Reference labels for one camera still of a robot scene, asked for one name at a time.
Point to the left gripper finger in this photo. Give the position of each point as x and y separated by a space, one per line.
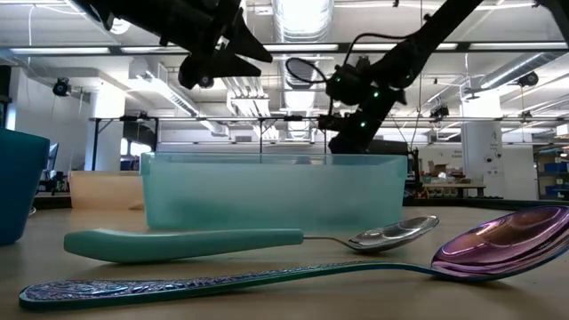
249 42
240 66

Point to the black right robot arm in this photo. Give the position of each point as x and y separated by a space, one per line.
427 40

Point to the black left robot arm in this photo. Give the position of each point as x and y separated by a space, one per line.
146 18

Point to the black background monitor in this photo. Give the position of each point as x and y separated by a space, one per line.
393 148

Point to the teal translucent plastic bin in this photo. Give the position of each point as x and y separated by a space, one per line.
275 195

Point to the background workbench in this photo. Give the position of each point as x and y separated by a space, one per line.
453 186

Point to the black hanging screen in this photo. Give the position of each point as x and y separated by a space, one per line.
140 133

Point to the white pillar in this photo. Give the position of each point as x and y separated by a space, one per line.
482 160

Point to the iridescent rainbow metal spoon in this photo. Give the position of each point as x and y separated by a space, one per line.
502 246

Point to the tilted background monitor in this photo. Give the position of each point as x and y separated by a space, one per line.
52 155

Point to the shelf with blue bins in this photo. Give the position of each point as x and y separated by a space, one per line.
553 173

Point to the black metal station frame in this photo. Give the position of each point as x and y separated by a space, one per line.
222 118

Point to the silver ceiling air duct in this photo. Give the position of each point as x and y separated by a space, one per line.
302 26

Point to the black ceiling camera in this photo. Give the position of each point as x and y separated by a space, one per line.
61 87
439 111
528 79

